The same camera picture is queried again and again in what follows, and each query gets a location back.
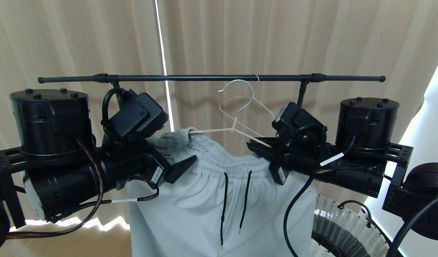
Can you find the black clothes rack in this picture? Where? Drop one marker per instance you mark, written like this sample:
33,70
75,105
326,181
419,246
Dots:
204,77

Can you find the pale grey shorts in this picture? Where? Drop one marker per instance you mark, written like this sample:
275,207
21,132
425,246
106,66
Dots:
204,214

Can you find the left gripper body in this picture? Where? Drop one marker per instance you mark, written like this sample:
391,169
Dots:
69,192

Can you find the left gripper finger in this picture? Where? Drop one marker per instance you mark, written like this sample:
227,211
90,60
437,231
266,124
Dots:
179,169

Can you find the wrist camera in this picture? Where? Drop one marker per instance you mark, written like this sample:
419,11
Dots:
137,114
294,117

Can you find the white laundry basket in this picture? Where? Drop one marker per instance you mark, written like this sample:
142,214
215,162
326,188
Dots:
347,228

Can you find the beige curtain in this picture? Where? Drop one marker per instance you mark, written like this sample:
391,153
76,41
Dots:
312,35

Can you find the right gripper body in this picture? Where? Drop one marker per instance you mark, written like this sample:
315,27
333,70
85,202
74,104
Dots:
347,175

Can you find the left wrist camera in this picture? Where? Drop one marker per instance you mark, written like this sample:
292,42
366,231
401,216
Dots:
137,114

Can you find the pink clothes hanger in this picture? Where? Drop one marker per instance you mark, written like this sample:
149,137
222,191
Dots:
234,125
254,92

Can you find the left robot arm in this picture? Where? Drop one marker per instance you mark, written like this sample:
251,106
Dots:
51,121

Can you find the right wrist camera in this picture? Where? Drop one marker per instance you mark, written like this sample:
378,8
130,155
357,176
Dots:
294,117

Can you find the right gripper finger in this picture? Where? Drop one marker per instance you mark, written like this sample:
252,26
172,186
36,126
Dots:
269,155
272,142

